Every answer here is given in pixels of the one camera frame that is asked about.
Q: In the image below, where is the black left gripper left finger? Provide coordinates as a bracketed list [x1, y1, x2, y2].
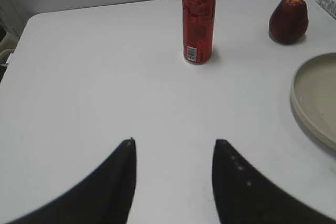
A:
[1, 138, 137, 223]

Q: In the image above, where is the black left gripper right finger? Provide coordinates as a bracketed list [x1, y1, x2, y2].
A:
[212, 139, 335, 223]

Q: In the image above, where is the red cola can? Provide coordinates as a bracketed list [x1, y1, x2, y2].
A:
[182, 0, 216, 65]

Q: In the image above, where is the beige round plate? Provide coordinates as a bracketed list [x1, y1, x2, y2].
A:
[290, 52, 335, 151]

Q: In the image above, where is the dark red wax apple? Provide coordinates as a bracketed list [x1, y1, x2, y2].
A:
[269, 0, 309, 45]

